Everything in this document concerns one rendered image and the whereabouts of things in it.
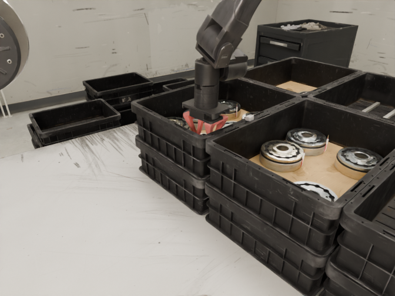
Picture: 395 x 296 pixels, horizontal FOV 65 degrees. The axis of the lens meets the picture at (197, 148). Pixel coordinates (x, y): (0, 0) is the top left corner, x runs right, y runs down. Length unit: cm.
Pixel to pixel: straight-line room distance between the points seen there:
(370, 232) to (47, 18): 334
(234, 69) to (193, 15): 347
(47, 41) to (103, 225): 289
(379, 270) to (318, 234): 10
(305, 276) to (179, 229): 30
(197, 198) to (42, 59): 298
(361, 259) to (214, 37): 47
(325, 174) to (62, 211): 66
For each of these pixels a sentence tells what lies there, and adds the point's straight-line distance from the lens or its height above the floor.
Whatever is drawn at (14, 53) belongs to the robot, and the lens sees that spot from 61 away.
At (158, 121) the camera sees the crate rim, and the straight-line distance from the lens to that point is 77.
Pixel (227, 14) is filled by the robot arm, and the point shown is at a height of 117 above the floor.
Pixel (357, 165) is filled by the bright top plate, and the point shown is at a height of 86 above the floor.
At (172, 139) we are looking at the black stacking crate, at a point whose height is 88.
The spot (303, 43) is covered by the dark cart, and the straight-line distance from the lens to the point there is 226.
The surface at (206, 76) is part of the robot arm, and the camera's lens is 70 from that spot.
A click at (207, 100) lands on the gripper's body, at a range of 71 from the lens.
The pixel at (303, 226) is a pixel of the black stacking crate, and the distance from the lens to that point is 58.
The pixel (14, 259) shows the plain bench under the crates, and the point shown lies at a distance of 81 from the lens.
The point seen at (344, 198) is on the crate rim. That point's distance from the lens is 54.
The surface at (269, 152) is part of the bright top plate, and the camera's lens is 76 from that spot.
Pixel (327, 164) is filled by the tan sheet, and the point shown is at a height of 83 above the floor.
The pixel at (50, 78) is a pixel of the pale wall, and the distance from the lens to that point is 362.
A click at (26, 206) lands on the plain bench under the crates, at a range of 95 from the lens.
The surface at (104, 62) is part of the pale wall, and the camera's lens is 373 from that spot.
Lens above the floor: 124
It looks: 30 degrees down
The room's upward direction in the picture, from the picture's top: straight up
